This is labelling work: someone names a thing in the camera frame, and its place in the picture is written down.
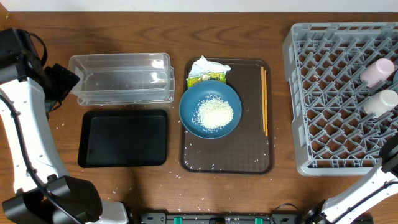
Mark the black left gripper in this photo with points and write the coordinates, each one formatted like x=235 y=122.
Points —
x=65 y=78

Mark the wooden chopstick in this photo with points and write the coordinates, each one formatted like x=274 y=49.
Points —
x=263 y=103

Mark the pink cup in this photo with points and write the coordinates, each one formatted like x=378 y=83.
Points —
x=378 y=71

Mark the white cup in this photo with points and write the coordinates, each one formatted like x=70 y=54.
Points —
x=381 y=103

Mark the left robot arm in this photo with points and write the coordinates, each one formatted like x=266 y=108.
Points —
x=44 y=190

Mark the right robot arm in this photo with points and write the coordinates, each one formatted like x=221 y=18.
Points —
x=378 y=184

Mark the grey dishwasher rack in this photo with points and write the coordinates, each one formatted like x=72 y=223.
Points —
x=333 y=135

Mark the clear plastic bin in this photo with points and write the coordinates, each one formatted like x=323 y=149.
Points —
x=123 y=79

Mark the black tray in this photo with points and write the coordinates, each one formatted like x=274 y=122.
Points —
x=123 y=138

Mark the crumpled white green wrapper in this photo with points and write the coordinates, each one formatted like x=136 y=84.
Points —
x=204 y=70

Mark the dark blue plate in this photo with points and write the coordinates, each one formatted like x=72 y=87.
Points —
x=198 y=92

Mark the pile of white rice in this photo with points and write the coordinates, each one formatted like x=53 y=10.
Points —
x=212 y=113

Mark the brown serving tray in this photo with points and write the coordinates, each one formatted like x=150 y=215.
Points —
x=245 y=145

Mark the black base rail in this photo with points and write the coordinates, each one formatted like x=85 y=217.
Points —
x=162 y=218

